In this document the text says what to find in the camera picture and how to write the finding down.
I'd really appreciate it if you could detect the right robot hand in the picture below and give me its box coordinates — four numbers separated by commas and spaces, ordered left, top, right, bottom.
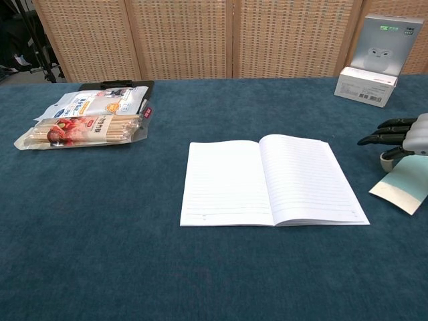
356, 112, 428, 173

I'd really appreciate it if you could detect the teal and cream card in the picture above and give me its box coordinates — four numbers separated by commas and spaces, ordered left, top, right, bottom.
368, 153, 428, 216

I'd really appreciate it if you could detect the small white carton box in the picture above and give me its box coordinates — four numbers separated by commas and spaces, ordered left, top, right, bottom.
333, 66, 399, 108

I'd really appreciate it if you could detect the grey earbud box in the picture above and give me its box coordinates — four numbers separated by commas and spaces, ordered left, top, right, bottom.
350, 13, 419, 77

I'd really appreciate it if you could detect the open white lined notebook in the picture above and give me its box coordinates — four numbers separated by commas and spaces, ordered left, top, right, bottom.
179, 134, 371, 227

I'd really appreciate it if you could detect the wooden rattan folding screen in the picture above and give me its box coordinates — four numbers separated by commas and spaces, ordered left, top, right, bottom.
31, 0, 428, 83

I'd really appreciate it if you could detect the black clipboard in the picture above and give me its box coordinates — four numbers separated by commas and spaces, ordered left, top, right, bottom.
78, 80, 155, 101

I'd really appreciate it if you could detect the dark blue table mat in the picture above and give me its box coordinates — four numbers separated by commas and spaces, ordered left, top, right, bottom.
0, 74, 428, 321

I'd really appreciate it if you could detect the white plastic snack bag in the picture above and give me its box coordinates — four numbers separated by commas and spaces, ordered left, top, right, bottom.
33, 86, 150, 122

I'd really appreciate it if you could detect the pack of wooden chopsticks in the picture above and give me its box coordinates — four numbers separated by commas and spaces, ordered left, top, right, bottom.
13, 106, 153, 150

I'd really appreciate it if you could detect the black tripod stand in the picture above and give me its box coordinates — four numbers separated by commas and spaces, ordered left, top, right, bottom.
19, 0, 66, 84

